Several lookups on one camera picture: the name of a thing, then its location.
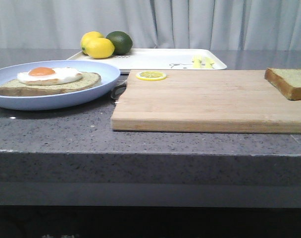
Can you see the yellow plastic fork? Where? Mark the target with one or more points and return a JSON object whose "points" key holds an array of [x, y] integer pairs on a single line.
{"points": [[197, 60]]}

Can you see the yellow plastic knife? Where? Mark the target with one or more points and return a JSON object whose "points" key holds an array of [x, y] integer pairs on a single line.
{"points": [[208, 63]]}

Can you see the wooden cutting board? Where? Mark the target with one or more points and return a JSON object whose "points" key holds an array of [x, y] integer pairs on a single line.
{"points": [[238, 101]]}

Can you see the grey curtain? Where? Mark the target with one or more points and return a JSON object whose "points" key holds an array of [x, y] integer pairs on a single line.
{"points": [[204, 24]]}

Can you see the light blue plate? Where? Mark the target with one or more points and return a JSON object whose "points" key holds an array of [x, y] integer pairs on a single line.
{"points": [[109, 75]]}

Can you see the fried egg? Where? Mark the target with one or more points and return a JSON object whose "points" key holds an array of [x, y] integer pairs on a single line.
{"points": [[49, 76]]}

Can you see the white tray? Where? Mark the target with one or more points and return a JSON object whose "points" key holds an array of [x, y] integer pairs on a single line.
{"points": [[157, 59]]}

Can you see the lemon slice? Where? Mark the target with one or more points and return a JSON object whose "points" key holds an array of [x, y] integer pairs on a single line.
{"points": [[151, 75]]}

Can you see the yellow lemon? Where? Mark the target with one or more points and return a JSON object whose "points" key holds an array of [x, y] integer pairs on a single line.
{"points": [[87, 37], [100, 48]]}

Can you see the bread slice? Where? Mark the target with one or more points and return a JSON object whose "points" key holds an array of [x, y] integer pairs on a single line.
{"points": [[18, 89], [287, 81]]}

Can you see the front yellow lemon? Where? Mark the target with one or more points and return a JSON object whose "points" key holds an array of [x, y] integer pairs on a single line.
{"points": [[100, 48]]}

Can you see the back yellow lemon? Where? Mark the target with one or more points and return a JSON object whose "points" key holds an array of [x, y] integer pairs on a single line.
{"points": [[87, 37]]}

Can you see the metal cutting board handle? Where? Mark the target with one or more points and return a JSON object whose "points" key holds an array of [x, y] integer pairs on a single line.
{"points": [[118, 90]]}

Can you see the green lime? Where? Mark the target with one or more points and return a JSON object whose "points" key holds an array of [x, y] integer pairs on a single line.
{"points": [[121, 41]]}

